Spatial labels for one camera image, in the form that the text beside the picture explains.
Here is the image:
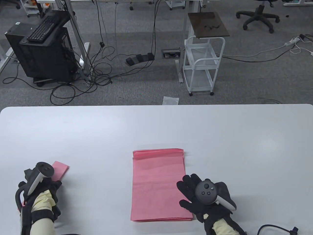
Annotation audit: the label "black office chair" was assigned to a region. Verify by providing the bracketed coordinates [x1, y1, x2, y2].
[236, 0, 280, 34]

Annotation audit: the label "clear plastic bag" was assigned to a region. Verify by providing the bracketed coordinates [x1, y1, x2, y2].
[163, 96, 179, 106]

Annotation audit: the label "dark brown board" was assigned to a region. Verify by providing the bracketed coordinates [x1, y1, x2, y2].
[188, 12, 230, 39]

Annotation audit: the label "white storage trolley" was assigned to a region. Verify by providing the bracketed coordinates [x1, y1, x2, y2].
[20, 0, 43, 17]

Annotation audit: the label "white metal desk leg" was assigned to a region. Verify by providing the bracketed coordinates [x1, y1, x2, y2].
[175, 0, 191, 83]

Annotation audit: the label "person's right hand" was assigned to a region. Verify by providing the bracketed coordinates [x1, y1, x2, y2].
[177, 174, 237, 229]

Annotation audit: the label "black foot pedal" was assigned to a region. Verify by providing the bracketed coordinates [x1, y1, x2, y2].
[125, 53, 155, 66]

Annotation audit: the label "black forearm sensor box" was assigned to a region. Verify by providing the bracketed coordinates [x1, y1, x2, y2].
[20, 208, 32, 235]

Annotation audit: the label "grey metal desk leg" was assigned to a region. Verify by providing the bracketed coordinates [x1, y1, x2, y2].
[55, 0, 91, 88]

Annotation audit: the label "person's left hand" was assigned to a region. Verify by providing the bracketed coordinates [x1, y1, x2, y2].
[18, 168, 62, 206]

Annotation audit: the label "black computer tower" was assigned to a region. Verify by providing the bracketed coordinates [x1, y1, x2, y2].
[5, 23, 78, 85]

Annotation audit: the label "black sensor cable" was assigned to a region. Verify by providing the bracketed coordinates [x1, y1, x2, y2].
[258, 224, 299, 235]
[15, 182, 28, 213]

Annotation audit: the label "person's left forearm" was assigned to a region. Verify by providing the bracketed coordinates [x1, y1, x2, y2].
[29, 191, 56, 235]

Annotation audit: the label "grey black hand controller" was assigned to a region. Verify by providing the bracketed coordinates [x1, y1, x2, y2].
[195, 179, 237, 211]
[26, 162, 55, 196]

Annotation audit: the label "black keyboard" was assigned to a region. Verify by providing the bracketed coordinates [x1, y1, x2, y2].
[27, 15, 63, 42]

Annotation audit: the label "white power strip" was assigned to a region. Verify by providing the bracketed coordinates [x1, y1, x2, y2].
[284, 37, 302, 47]

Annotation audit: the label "white wire cart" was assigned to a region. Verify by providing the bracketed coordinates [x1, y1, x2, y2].
[183, 35, 226, 96]

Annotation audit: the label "black forearm strap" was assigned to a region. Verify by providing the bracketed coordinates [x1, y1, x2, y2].
[31, 210, 55, 223]

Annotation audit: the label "metal floor socket box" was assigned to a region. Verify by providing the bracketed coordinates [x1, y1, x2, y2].
[161, 49, 181, 59]

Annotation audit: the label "person's right forearm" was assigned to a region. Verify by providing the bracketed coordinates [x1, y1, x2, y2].
[212, 218, 239, 235]

